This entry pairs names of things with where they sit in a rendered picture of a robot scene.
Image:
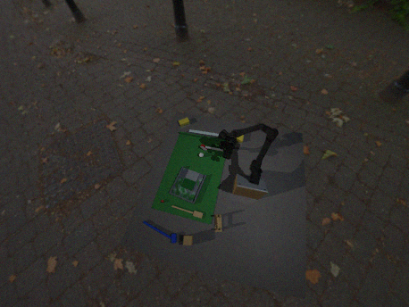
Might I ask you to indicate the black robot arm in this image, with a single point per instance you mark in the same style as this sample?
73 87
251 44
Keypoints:
255 164

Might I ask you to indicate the blue golf putter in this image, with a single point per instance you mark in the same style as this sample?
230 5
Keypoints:
173 237

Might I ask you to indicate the green putting mat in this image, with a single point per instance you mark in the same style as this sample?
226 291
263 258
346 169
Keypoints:
186 153

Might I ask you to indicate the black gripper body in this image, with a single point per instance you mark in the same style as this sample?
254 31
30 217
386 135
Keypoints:
227 154

